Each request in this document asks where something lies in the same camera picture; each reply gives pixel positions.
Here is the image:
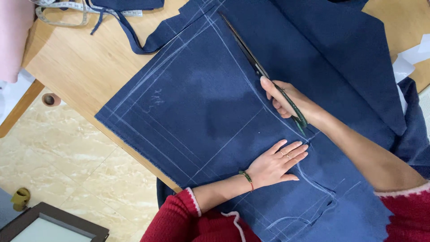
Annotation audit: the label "person's left hand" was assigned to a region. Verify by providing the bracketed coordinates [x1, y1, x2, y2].
[246, 139, 309, 192]

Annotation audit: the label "person's right hand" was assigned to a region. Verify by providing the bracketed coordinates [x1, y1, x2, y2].
[260, 76, 316, 123]

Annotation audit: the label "tailor scissors with green handles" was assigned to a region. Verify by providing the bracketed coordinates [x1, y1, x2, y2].
[218, 12, 309, 137]

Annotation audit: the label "navy fabric with chalk lines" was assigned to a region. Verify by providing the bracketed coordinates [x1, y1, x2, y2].
[95, 0, 408, 242]

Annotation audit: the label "red knitted sweater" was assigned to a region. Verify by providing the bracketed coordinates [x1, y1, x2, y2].
[140, 181, 430, 242]

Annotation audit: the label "white paper pieces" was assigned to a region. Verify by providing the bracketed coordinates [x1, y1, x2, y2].
[391, 34, 430, 84]

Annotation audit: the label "dark blue fleece cloth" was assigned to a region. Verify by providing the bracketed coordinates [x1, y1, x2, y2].
[392, 77, 430, 179]

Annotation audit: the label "navy fabric strip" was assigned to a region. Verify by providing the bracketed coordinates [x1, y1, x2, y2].
[114, 9, 189, 55]

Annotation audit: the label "navy fabric scrap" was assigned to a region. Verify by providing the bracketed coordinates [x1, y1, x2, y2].
[85, 0, 165, 36]

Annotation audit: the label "dark framed panel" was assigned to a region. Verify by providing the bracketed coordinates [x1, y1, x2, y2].
[0, 202, 110, 242]

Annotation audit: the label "cardboard thread spool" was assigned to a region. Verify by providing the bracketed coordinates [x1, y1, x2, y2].
[42, 93, 62, 107]

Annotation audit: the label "white measuring tape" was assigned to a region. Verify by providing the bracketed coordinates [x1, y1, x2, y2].
[30, 0, 144, 27]

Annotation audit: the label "wooden table leg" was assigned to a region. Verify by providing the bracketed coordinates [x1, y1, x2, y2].
[0, 79, 45, 138]

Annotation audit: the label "pink cloth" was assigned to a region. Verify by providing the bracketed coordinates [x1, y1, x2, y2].
[0, 0, 36, 84]

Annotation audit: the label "green bead bracelet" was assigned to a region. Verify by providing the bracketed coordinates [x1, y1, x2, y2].
[238, 170, 253, 184]

